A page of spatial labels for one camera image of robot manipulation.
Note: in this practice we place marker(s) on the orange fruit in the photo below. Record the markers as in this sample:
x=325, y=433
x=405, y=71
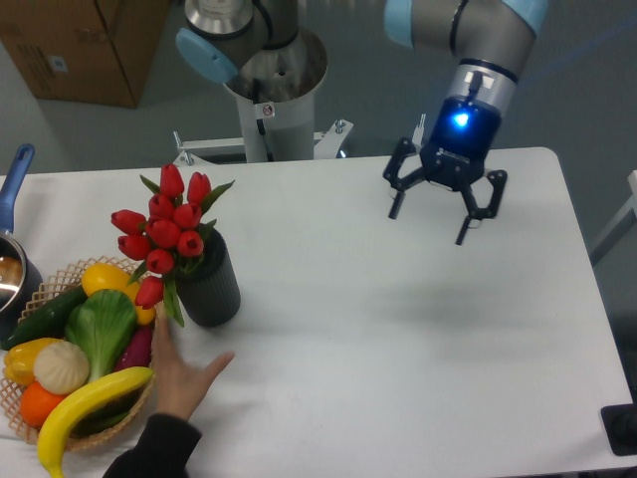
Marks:
x=37, y=403

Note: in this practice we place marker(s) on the bare human hand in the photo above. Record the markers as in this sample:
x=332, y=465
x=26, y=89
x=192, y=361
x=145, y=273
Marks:
x=181, y=386

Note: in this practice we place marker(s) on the dark grey ribbed vase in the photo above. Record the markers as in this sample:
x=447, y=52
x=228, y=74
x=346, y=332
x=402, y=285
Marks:
x=210, y=294

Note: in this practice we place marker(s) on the black device at edge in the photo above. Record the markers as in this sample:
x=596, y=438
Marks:
x=620, y=426

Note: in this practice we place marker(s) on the white frame at right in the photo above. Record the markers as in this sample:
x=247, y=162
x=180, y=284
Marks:
x=617, y=227

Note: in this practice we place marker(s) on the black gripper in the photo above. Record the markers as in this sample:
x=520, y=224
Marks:
x=460, y=144

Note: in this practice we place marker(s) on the green cucumber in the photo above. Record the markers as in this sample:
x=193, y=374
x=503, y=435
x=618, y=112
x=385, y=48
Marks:
x=47, y=321

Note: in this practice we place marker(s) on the black sleeved forearm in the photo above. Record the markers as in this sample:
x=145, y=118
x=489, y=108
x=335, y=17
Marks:
x=162, y=450

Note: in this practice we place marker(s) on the blue handled saucepan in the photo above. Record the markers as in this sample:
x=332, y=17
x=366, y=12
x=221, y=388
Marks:
x=20, y=278

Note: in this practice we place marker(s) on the yellow banana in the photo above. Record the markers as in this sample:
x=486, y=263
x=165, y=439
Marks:
x=57, y=428

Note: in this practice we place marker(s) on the yellow bell pepper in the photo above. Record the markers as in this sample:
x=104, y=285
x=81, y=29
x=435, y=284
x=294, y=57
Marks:
x=19, y=361

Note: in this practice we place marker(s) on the brown cardboard box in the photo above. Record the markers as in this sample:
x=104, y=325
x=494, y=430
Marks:
x=95, y=52

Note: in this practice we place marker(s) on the purple eggplant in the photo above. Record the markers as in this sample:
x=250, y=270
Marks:
x=138, y=351

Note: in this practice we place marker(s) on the white steamed bun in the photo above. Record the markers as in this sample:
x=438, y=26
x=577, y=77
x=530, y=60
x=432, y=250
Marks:
x=61, y=368

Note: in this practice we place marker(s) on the woven wicker basket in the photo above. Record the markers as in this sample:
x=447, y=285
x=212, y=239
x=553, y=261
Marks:
x=12, y=423

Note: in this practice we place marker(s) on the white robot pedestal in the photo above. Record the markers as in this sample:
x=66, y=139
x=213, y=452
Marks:
x=275, y=93

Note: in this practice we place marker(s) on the green leafy cabbage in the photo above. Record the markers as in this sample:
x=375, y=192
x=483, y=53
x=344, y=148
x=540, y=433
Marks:
x=102, y=327

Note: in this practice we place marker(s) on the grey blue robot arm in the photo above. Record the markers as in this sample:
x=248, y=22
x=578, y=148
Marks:
x=491, y=40

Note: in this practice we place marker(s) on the red tulip bouquet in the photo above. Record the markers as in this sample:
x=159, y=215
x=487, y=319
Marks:
x=170, y=237

